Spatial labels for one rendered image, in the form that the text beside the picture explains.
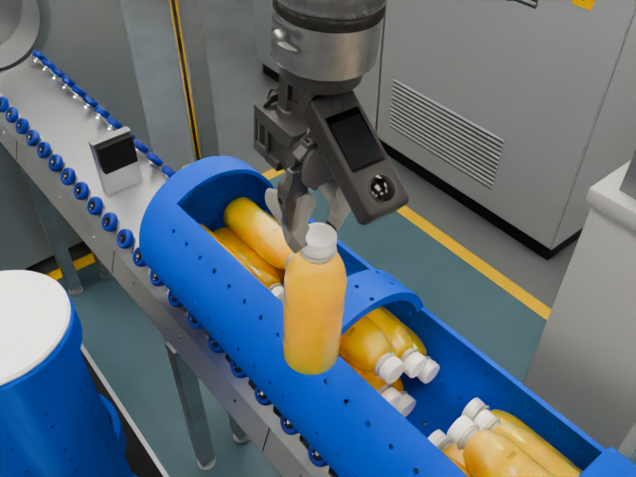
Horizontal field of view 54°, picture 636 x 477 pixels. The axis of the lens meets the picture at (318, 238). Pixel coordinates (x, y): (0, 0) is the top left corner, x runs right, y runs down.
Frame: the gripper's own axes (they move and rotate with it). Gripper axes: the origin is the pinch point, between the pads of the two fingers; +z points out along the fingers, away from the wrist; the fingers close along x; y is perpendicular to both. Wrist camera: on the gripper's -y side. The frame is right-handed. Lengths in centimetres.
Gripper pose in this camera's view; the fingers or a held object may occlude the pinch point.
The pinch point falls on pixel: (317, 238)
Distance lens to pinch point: 66.2
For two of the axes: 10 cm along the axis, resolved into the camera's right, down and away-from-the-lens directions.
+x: -7.9, 3.9, -4.8
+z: -0.8, 7.0, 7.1
